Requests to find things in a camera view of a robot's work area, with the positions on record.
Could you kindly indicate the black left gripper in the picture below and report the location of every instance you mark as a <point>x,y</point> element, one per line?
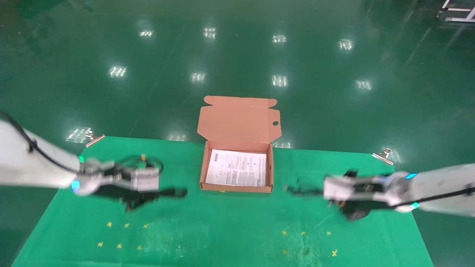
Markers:
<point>115,191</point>

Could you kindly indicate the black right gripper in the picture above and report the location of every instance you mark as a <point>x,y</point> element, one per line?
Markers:
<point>374,204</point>

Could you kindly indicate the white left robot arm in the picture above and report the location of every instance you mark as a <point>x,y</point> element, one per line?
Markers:
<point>33,163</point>

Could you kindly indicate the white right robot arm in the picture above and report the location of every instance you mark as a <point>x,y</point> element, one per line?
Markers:
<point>441,189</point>

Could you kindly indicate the open brown cardboard box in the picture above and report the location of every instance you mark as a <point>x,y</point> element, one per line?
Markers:
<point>237,122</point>

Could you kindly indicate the silver binder clip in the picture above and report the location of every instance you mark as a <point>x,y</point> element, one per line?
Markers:
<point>383,156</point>
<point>94,139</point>

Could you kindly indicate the green table mat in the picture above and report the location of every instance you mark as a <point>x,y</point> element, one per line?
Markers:
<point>230,222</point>

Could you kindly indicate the white printed manual sheet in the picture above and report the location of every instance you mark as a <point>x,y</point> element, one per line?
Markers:
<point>237,168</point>

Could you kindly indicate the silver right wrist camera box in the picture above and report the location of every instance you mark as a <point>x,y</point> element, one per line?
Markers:
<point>339,188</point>

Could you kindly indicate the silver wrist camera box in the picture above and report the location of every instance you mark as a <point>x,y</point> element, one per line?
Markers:
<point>339,188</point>
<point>144,180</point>

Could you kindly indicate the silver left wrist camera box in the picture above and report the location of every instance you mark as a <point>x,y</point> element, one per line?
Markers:
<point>144,180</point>

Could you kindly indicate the white metal frame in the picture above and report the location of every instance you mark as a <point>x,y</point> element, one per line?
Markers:
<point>460,19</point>

